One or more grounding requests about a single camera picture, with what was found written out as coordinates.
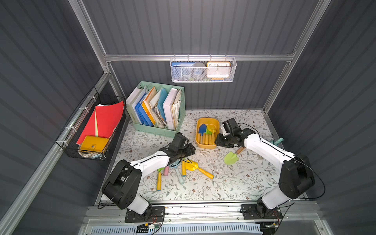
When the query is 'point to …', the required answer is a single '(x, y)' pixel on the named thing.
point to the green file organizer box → (157, 108)
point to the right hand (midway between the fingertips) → (220, 140)
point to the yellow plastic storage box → (199, 121)
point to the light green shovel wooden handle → (230, 158)
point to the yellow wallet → (94, 144)
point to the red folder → (103, 121)
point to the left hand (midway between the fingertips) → (191, 149)
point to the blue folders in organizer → (143, 114)
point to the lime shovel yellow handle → (183, 169)
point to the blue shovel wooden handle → (202, 129)
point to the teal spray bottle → (276, 142)
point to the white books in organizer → (172, 105)
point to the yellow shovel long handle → (213, 129)
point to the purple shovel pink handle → (166, 171)
